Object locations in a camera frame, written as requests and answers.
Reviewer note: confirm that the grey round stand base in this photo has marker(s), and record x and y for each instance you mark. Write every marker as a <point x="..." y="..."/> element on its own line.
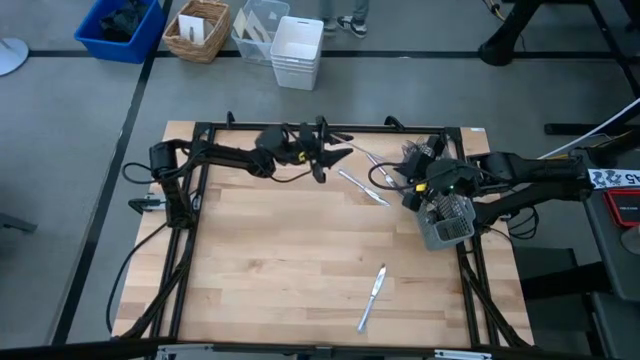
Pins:
<point x="10" y="55"/>

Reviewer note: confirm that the white card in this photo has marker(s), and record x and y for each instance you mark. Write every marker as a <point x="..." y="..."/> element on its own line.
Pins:
<point x="192" y="27"/>

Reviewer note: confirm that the steel table knife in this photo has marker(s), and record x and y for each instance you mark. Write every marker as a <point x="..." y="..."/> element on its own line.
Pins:
<point x="360" y="186"/>
<point x="382" y="172"/>
<point x="375" y="290"/>

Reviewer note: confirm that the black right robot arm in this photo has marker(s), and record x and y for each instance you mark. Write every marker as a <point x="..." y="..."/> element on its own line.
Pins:
<point x="535" y="172"/>

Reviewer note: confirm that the black floor stand frame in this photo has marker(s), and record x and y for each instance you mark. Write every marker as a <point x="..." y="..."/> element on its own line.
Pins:
<point x="570" y="129"/>

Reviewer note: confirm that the beige cardboard piece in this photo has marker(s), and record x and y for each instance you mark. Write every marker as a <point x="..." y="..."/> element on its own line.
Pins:
<point x="240" y="22"/>
<point x="259" y="31"/>

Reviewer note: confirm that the grey mesh cutlery caddy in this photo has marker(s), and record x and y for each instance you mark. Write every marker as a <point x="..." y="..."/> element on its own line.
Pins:
<point x="450" y="235"/>

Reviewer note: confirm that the black front crossbar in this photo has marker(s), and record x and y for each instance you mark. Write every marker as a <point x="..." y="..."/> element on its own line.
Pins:
<point x="75" y="351"/>

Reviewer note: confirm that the person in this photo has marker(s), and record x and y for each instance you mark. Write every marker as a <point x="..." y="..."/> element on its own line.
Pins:
<point x="352" y="22"/>

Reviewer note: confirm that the black side cart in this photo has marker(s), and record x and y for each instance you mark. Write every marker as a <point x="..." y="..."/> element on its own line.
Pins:
<point x="615" y="270"/>

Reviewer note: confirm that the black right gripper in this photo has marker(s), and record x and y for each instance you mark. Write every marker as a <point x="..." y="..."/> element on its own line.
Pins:
<point x="450" y="177"/>

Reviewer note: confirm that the black stool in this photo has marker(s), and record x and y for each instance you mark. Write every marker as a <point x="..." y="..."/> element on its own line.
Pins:
<point x="545" y="270"/>

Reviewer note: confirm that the black cloth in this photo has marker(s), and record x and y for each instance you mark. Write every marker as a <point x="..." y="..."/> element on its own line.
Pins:
<point x="122" y="22"/>

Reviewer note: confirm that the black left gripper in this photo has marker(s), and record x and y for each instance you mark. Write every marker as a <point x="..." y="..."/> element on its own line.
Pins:
<point x="290" y="145"/>

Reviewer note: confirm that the clear plastic bin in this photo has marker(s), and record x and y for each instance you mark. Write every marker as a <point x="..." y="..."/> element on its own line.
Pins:
<point x="277" y="12"/>

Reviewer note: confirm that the black stand foot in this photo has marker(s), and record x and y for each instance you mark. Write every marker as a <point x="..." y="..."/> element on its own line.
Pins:
<point x="497" y="50"/>

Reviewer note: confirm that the white numbered label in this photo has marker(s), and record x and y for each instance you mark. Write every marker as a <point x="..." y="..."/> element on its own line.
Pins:
<point x="612" y="178"/>

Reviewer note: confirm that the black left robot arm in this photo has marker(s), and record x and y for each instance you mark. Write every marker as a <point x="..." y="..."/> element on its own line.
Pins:
<point x="220" y="155"/>

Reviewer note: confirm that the red-framed tablet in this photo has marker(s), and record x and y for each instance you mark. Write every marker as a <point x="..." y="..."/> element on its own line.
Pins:
<point x="627" y="207"/>

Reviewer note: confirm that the blue plastic bin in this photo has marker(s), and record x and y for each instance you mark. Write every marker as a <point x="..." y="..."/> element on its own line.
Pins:
<point x="145" y="47"/>

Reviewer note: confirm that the white plastic bin stack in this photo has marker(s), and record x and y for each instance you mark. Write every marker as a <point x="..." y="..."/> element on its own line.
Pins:
<point x="297" y="45"/>

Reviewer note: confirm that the wicker basket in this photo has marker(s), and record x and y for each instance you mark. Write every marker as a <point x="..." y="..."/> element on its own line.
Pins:
<point x="220" y="30"/>

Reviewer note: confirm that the black frame clamp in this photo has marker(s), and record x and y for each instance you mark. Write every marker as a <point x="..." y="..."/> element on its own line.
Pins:
<point x="394" y="121"/>
<point x="230" y="119"/>

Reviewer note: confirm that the grey metal leg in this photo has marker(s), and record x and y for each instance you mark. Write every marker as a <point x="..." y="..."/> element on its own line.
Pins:
<point x="17" y="223"/>

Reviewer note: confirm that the grey round object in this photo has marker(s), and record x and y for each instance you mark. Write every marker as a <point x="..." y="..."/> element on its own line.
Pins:
<point x="634" y="241"/>

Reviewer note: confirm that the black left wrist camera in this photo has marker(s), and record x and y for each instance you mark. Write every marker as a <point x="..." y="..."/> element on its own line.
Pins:
<point x="319" y="173"/>

